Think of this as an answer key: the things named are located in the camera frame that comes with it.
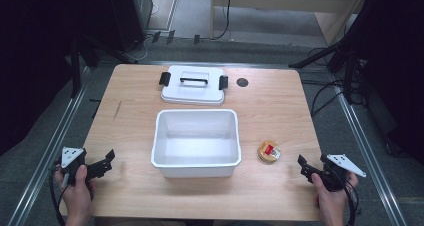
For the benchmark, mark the metal floor rail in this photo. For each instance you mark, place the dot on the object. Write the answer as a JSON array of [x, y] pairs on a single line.
[[366, 152], [50, 146]]

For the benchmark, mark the person's right hand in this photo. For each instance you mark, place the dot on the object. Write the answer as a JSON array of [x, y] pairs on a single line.
[[333, 201]]

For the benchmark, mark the round yellow tin red label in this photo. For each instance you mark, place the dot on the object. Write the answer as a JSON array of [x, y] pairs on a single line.
[[269, 151]]

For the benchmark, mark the person's left hand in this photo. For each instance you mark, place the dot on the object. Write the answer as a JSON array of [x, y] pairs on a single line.
[[77, 194]]

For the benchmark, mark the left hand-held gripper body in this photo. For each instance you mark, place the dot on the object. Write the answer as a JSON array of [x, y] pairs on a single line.
[[74, 164]]

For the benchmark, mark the black round table grommet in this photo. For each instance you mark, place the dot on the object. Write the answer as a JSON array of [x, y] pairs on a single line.
[[242, 82]]

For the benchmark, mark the black tape strip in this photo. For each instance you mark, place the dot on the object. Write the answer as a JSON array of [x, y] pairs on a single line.
[[197, 39], [156, 36], [170, 36]]

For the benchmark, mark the black tripod stand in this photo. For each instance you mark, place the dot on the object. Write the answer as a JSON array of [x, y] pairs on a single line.
[[346, 57]]

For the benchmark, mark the white plastic storage box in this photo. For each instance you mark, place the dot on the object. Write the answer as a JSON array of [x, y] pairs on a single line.
[[196, 146]]

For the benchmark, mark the black metal stand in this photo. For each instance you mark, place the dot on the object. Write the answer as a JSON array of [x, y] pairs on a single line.
[[76, 66]]

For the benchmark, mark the white lid with black latches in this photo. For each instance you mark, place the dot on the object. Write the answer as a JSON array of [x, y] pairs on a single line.
[[194, 86]]

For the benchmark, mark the dark curtain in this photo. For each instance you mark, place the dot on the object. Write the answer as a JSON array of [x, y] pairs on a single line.
[[30, 62]]

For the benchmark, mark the black computer tower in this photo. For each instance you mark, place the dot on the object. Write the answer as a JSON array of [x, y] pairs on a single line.
[[130, 12]]

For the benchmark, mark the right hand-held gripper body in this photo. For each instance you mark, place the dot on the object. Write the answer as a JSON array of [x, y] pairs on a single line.
[[336, 172]]

